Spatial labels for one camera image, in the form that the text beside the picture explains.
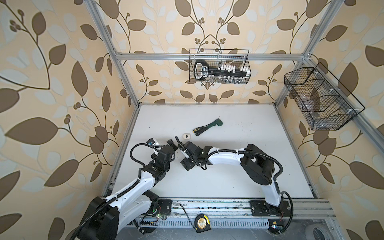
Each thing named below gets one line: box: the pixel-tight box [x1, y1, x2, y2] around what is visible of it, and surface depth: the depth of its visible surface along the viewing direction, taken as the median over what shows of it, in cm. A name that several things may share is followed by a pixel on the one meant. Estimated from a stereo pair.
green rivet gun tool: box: [192, 118, 223, 136], surface depth 107 cm
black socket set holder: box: [194, 60, 248, 80], surface depth 84 cm
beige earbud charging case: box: [182, 133, 191, 140], surface depth 101 cm
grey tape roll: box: [305, 223, 332, 240], surface depth 68 cm
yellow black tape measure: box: [194, 213, 212, 234], surface depth 69 cm
